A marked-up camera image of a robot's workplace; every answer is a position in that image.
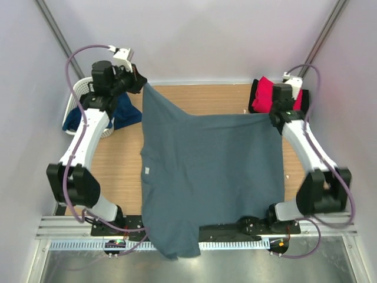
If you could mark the white perforated laundry basket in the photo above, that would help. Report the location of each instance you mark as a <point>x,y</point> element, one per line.
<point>82,87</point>

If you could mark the right aluminium corner post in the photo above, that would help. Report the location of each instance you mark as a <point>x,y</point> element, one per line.
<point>332,19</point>

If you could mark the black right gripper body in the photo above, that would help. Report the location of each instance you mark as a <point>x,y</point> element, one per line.
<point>273,109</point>

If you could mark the grey-blue t shirt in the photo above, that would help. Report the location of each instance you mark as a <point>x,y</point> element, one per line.
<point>204,170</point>

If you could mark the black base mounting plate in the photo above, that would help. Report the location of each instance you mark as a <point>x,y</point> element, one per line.
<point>243,227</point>

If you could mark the left wrist camera housing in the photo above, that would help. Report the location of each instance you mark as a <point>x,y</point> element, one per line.
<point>123,57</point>

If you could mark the navy blue t shirt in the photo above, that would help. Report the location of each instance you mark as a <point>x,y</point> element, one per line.
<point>125,115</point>

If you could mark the aluminium corner post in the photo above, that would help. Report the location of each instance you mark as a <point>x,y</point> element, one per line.
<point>53,26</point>
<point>332,19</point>

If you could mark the left aluminium corner post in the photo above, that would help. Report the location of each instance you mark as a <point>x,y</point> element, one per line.
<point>53,26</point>

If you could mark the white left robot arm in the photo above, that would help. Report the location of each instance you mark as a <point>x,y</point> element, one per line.
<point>71,180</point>

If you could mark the folded black t shirt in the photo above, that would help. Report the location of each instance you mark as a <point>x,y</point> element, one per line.
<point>302,102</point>

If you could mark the aluminium frame rail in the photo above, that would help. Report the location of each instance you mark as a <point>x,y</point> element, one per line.
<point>66,227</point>

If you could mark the right wrist camera housing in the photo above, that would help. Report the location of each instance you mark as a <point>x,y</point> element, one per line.
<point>295,82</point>

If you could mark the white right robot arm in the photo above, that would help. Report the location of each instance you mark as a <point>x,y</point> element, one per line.
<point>325,188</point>

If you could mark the folded pink t shirt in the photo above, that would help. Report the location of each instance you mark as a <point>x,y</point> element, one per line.
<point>261,93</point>

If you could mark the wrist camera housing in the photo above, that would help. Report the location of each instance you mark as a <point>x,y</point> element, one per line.
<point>123,57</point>
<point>295,82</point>

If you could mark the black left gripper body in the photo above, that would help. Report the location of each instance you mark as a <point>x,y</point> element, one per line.
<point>125,81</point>

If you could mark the white slotted cable duct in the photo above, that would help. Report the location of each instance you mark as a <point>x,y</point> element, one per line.
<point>117,244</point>

